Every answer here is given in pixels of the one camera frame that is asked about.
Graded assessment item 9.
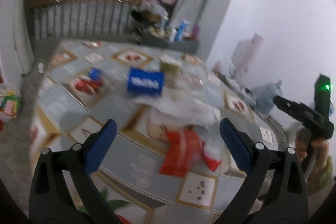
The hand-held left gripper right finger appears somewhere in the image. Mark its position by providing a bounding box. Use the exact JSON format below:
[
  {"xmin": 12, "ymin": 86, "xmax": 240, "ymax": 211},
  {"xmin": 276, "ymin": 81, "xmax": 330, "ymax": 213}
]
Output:
[{"xmin": 220, "ymin": 118, "xmax": 309, "ymax": 224}]

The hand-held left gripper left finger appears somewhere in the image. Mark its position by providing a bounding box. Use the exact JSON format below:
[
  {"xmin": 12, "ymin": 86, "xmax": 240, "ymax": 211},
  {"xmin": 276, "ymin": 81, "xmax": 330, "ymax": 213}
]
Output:
[{"xmin": 28, "ymin": 119, "xmax": 124, "ymax": 224}]

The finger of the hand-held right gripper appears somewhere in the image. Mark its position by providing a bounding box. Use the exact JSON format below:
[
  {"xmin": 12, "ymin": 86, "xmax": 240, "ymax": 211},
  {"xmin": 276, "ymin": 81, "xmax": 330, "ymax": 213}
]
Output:
[{"xmin": 273, "ymin": 95, "xmax": 316, "ymax": 125}]

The small red wrapper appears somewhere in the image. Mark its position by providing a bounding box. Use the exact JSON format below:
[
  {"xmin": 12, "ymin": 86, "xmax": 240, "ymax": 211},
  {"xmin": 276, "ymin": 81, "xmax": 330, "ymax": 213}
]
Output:
[{"xmin": 159, "ymin": 130, "xmax": 222, "ymax": 177}]

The white glove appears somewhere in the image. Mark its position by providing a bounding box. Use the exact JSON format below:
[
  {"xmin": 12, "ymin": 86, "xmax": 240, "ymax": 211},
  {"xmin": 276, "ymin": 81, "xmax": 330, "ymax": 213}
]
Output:
[{"xmin": 134, "ymin": 94, "xmax": 221, "ymax": 130}]

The clear bottle with blue label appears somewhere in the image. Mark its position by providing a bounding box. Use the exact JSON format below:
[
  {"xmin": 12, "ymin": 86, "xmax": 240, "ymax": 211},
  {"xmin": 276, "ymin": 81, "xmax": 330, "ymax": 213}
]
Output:
[{"xmin": 127, "ymin": 67, "xmax": 168, "ymax": 98}]

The olive green box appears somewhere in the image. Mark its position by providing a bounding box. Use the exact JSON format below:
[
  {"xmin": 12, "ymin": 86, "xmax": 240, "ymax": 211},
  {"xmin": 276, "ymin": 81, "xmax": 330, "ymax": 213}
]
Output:
[{"xmin": 159, "ymin": 54, "xmax": 183, "ymax": 86}]

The person's right forearm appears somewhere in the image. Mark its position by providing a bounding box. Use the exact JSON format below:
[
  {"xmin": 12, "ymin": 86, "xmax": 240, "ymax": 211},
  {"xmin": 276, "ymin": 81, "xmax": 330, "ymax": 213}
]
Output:
[{"xmin": 306, "ymin": 149, "xmax": 336, "ymax": 195}]

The person's right hand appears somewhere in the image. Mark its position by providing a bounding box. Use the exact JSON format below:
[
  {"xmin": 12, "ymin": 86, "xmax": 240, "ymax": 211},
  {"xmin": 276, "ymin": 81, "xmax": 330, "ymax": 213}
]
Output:
[{"xmin": 295, "ymin": 132, "xmax": 330, "ymax": 162}]

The blue water jug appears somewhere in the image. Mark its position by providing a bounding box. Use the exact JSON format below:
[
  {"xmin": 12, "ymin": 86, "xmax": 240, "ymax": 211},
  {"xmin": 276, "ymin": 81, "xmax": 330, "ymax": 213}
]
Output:
[{"xmin": 256, "ymin": 80, "xmax": 282, "ymax": 114}]

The round table with fruit cloth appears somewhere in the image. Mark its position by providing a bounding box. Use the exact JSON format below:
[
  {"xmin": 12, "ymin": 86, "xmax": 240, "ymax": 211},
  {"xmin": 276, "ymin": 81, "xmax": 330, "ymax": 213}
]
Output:
[{"xmin": 29, "ymin": 39, "xmax": 280, "ymax": 224}]

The small blue packet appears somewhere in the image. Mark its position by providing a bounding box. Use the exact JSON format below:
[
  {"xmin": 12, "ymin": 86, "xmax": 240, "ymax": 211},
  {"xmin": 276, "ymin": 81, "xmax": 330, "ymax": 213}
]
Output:
[{"xmin": 89, "ymin": 67, "xmax": 103, "ymax": 82}]

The grey cabinet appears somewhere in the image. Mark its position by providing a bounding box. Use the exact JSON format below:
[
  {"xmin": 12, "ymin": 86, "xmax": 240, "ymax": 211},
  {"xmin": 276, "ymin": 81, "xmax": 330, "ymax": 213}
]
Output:
[{"xmin": 142, "ymin": 30, "xmax": 200, "ymax": 54}]

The blue pump bottle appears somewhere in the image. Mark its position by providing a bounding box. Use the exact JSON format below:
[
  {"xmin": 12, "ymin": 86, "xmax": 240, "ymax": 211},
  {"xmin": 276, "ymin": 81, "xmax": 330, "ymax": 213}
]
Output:
[{"xmin": 175, "ymin": 21, "xmax": 189, "ymax": 42}]

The metal railing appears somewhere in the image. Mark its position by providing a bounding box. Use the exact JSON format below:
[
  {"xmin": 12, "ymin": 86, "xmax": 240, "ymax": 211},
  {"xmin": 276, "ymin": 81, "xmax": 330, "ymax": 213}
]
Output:
[{"xmin": 31, "ymin": 0, "xmax": 132, "ymax": 41}]

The pile of clothes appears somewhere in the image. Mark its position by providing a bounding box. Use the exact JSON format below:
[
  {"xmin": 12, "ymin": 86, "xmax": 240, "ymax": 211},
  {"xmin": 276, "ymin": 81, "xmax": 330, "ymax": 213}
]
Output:
[{"xmin": 131, "ymin": 0, "xmax": 179, "ymax": 22}]

